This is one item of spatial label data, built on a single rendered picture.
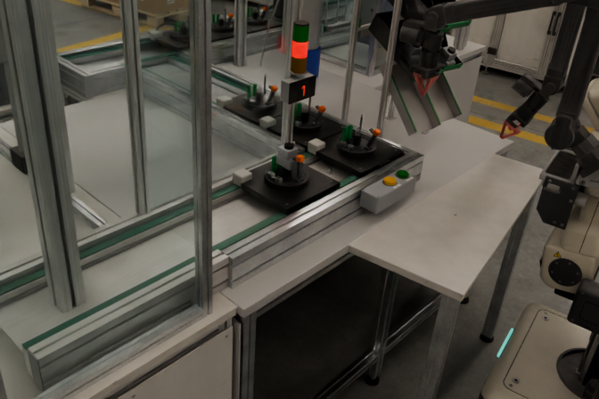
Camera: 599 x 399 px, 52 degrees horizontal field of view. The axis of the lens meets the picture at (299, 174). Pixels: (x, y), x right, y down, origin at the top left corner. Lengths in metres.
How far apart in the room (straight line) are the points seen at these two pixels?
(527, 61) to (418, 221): 4.16
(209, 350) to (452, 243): 0.80
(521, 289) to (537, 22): 3.18
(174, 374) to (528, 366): 1.38
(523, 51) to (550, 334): 3.77
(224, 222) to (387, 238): 0.50
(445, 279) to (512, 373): 0.73
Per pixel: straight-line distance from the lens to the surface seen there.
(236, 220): 1.82
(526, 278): 3.39
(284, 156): 1.85
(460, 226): 2.03
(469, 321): 3.01
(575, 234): 2.13
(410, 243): 1.90
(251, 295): 1.64
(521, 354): 2.52
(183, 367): 1.60
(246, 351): 1.73
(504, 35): 6.04
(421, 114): 2.33
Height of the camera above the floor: 1.94
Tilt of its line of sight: 30 degrees down
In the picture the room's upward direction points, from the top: 4 degrees clockwise
